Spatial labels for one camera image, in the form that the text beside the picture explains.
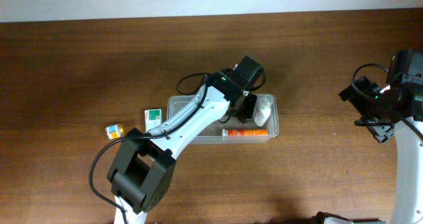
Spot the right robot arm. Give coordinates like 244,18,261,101
339,49,422,223

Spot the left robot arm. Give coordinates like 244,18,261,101
106,56,264,223

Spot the clear plastic container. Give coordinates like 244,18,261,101
167,93,280,145

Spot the white spray bottle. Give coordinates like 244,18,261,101
253,96,273,127

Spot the orange tablet tube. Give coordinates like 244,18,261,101
222,129,268,137

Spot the white green medicine box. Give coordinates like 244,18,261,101
144,109,163,131

